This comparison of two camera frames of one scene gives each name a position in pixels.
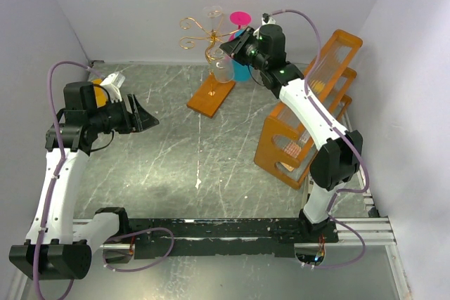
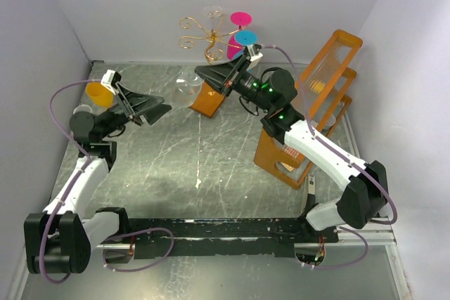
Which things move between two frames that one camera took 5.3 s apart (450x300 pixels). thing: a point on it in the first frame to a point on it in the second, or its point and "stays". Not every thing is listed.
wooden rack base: (210, 96) stays
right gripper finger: (248, 33) to (230, 68)
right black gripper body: (248, 53) to (241, 82)
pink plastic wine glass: (239, 18) stays
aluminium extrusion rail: (377, 230) stays
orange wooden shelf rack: (287, 135) stays
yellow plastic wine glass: (100, 94) stays
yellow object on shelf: (318, 87) stays
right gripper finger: (230, 47) to (218, 76)
